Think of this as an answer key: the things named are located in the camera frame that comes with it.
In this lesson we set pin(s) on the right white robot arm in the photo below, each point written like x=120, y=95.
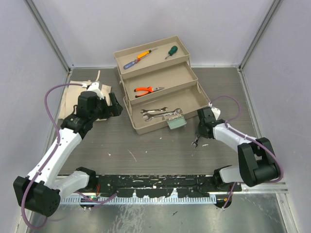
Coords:
x=256, y=160

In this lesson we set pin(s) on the yellow handled tool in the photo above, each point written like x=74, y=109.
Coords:
x=145, y=53

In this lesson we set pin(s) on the orange handled pliers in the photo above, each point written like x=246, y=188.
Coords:
x=147, y=90

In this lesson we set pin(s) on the beige cloth bag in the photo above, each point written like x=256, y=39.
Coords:
x=70, y=98

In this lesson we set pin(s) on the slotted cable duct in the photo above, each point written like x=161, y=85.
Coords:
x=173, y=199

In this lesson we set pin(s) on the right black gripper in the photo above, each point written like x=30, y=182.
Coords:
x=200, y=133

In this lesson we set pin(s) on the green handled screwdriver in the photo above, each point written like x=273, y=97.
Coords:
x=172, y=51

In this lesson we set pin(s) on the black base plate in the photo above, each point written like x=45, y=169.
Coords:
x=156, y=186

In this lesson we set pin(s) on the small silver wrench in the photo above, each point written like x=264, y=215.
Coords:
x=143, y=111

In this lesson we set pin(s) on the large silver wrench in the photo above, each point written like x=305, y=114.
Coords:
x=149, y=117

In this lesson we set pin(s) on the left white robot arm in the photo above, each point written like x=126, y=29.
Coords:
x=39, y=191

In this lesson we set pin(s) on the brown translucent toolbox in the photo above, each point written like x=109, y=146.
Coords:
x=181, y=87

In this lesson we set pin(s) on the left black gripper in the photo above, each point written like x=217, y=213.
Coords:
x=116, y=110

